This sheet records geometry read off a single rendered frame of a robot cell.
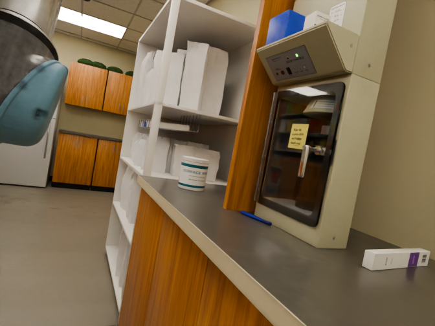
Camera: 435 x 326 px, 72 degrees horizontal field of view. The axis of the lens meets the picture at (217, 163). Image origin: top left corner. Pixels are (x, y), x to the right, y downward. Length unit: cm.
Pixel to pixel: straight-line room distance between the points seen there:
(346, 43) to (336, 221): 47
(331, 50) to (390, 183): 60
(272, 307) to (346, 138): 51
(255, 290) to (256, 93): 74
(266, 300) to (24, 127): 43
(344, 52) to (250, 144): 45
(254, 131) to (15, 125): 85
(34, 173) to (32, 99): 518
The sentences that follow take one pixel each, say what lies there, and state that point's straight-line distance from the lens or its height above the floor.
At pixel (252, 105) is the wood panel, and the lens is 111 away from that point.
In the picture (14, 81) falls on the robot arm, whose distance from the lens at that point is 40.
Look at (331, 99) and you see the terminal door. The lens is 88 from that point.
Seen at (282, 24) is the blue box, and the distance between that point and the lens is 101.
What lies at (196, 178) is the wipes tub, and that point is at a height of 100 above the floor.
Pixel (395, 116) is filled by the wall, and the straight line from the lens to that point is 130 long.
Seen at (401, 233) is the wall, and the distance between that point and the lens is 123.
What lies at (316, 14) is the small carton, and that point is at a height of 156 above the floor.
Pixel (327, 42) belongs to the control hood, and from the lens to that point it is 86.
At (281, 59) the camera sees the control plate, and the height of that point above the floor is 146.
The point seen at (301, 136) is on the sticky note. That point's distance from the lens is 93.
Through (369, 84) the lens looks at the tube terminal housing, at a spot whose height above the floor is 140.
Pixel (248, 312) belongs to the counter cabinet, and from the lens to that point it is 65.
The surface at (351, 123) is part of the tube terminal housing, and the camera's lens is 87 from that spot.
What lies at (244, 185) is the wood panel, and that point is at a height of 104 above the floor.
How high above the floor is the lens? 116
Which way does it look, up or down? 3 degrees down
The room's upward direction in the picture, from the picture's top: 10 degrees clockwise
